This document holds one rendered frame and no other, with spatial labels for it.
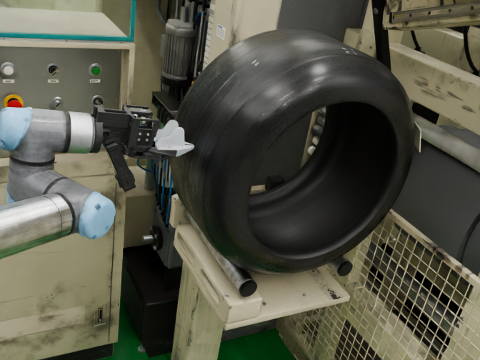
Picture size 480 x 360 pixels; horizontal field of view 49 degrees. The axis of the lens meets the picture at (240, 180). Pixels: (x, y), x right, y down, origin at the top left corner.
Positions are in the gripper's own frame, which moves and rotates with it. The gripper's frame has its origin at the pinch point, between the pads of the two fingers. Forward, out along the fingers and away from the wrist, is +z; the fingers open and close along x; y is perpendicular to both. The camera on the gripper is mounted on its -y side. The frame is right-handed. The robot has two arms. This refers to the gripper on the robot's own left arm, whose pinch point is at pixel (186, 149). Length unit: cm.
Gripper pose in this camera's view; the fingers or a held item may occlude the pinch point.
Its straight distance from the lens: 109.7
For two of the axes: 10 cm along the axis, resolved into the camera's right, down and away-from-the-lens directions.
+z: 8.6, 0.2, 5.1
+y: 2.6, -8.8, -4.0
